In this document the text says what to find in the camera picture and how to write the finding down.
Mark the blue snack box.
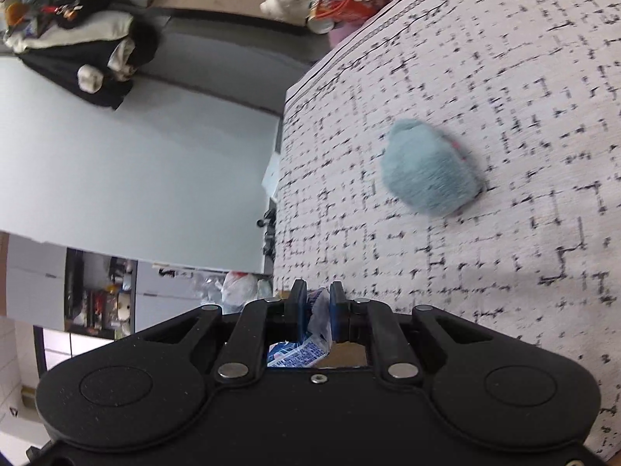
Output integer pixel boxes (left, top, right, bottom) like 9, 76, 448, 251
267, 288, 333, 368

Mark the white red plastic bag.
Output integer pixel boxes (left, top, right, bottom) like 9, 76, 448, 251
221, 271, 258, 313

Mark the grey plush mouse toy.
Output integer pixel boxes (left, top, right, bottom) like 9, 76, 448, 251
380, 119, 484, 217

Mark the white black patterned bed cover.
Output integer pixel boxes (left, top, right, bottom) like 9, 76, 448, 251
275, 0, 620, 457

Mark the brown cardboard box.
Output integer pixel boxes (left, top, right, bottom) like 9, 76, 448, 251
309, 340, 367, 368

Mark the black and white clothes pile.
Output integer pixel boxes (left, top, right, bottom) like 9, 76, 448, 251
2, 0, 160, 111

